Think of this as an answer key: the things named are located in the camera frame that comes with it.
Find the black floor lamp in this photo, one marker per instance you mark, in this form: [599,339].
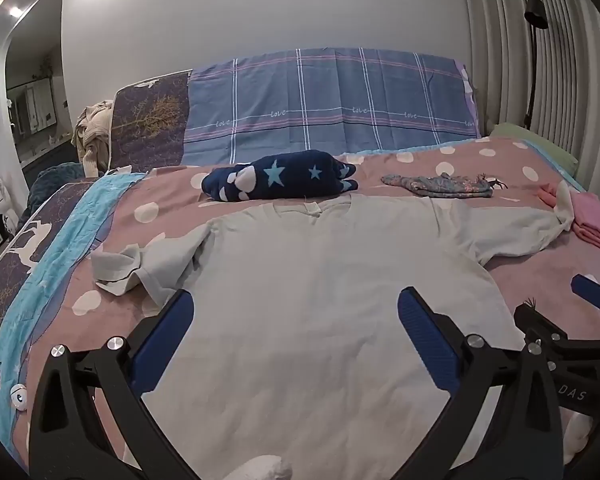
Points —
[535,15]

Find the deer print quilt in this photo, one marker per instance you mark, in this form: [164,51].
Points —
[30,245]

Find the white cat figurine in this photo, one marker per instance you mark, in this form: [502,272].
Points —
[2,205]

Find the person's left hand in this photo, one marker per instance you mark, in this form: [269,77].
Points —
[265,469]

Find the navy star print cloth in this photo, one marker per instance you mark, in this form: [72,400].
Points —
[280,177]

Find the arched mirror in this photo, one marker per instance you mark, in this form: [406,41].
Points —
[30,85]

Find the person's right hand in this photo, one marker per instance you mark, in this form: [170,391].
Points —
[577,437]

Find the teal knitted blanket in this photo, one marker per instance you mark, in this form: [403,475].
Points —
[55,182]

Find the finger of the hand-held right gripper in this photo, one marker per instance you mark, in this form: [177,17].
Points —
[592,292]
[537,320]

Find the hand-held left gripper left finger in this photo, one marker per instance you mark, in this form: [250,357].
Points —
[162,340]

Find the pink folded clothes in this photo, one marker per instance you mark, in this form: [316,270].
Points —
[592,220]

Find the white pleated curtain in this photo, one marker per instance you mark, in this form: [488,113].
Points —
[570,70]

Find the blue plaid blanket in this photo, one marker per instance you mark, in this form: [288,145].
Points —
[330,100]

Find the pink polka dot bedsheet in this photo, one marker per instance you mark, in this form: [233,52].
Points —
[170,190]

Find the green pillow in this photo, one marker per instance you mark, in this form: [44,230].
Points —
[535,142]

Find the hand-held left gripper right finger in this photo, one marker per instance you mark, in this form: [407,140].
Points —
[427,345]

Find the beige clothes pile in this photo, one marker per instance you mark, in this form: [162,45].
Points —
[92,135]

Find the small patterned cloth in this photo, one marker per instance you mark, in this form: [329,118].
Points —
[440,185]

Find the dark tree print pillow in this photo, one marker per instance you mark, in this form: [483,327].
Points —
[150,120]

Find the light grey t-shirt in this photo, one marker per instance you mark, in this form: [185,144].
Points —
[305,310]

